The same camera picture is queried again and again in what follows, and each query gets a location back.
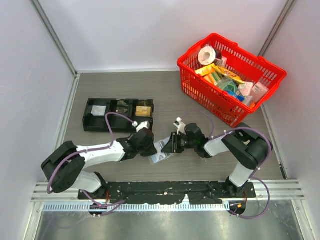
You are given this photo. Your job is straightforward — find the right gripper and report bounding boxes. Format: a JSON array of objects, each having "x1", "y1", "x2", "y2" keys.
[{"x1": 161, "y1": 131, "x2": 197, "y2": 154}]

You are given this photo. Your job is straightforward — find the silver VIP card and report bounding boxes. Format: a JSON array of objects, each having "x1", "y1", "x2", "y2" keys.
[{"x1": 154, "y1": 137, "x2": 170, "y2": 153}]

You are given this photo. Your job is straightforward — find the grey card holder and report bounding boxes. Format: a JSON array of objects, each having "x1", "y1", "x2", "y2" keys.
[{"x1": 148, "y1": 151, "x2": 174, "y2": 165}]

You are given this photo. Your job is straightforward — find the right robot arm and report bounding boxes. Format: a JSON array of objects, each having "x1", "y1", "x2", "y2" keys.
[{"x1": 161, "y1": 123, "x2": 274, "y2": 198}]

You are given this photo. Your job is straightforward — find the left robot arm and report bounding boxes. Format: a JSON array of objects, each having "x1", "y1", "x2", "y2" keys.
[{"x1": 41, "y1": 128, "x2": 157, "y2": 199}]

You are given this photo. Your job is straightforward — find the gold card in tray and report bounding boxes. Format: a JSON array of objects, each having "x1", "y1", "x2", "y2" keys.
[{"x1": 135, "y1": 106, "x2": 152, "y2": 118}]

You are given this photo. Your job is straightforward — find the silver card in tray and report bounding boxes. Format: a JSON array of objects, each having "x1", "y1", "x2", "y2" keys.
[{"x1": 91, "y1": 105, "x2": 107, "y2": 117}]

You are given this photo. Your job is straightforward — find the black three-slot tray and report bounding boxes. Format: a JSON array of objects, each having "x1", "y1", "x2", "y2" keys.
[{"x1": 82, "y1": 98, "x2": 154, "y2": 133}]

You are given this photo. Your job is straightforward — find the green packet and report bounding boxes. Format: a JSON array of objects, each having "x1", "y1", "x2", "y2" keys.
[{"x1": 217, "y1": 76, "x2": 240, "y2": 95}]

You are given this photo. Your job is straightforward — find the red shopping basket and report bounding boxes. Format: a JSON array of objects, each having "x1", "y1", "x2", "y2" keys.
[{"x1": 177, "y1": 33, "x2": 287, "y2": 127}]

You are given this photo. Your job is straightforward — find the yellow snack box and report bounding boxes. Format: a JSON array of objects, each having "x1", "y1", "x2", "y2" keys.
[{"x1": 195, "y1": 63, "x2": 245, "y2": 86}]

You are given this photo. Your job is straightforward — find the white tape roll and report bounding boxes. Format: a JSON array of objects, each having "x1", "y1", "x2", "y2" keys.
[{"x1": 198, "y1": 46, "x2": 216, "y2": 66}]

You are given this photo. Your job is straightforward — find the pink white packet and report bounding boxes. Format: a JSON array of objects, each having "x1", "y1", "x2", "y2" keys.
[{"x1": 250, "y1": 82, "x2": 269, "y2": 104}]

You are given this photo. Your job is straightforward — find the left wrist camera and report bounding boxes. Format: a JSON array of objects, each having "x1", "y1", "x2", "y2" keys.
[{"x1": 131, "y1": 121, "x2": 150, "y2": 133}]

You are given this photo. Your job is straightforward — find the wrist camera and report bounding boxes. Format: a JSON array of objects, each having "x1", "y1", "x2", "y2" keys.
[
  {"x1": 131, "y1": 121, "x2": 150, "y2": 133},
  {"x1": 173, "y1": 117, "x2": 186, "y2": 135}
]

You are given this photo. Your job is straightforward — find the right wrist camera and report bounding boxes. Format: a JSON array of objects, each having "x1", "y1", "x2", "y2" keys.
[{"x1": 173, "y1": 117, "x2": 186, "y2": 135}]

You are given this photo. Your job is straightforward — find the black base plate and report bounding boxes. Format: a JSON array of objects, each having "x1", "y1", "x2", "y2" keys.
[{"x1": 88, "y1": 181, "x2": 256, "y2": 205}]

